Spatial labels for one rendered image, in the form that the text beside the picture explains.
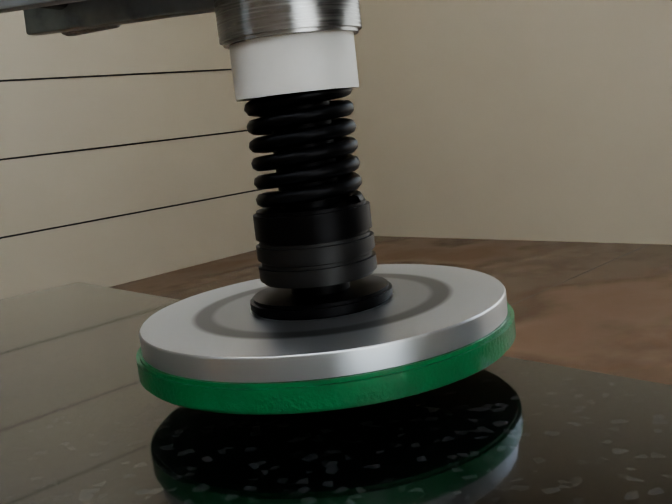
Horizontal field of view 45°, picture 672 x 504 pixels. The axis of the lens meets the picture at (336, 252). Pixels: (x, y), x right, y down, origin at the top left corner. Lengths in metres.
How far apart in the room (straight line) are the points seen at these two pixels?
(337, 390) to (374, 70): 6.32
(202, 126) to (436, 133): 1.83
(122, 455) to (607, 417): 0.24
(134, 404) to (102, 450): 0.07
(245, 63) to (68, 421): 0.23
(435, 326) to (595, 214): 5.30
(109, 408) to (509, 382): 0.23
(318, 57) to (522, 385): 0.21
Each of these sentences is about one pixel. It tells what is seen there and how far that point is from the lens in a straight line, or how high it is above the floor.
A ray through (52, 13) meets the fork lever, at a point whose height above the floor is 1.12.
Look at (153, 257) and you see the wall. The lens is 6.27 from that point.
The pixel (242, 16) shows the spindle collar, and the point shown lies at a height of 1.08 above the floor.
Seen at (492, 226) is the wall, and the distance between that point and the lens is 6.12.
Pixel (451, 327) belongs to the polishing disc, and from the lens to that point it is 0.40.
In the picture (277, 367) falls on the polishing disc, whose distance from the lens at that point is 0.38.
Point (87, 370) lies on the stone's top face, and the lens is 0.59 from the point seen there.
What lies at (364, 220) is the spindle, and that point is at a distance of 0.45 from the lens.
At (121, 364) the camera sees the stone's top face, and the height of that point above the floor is 0.87.
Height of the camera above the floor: 1.02
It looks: 9 degrees down
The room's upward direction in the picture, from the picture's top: 7 degrees counter-clockwise
